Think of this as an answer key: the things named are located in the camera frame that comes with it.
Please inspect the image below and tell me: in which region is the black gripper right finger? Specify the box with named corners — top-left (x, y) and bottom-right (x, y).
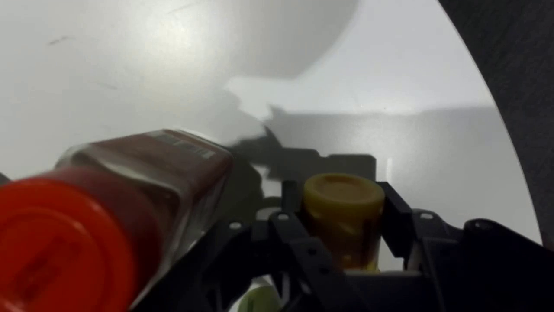
top-left (369, 180), bottom-right (554, 312)

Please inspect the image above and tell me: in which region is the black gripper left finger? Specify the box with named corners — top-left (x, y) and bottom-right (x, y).
top-left (132, 178), bottom-right (371, 312)

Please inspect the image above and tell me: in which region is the yellow tub red-orange lid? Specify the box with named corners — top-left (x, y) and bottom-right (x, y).
top-left (301, 171), bottom-right (386, 273)

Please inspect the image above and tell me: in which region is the spice jar red lid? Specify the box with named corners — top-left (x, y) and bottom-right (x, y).
top-left (0, 128), bottom-right (263, 312)

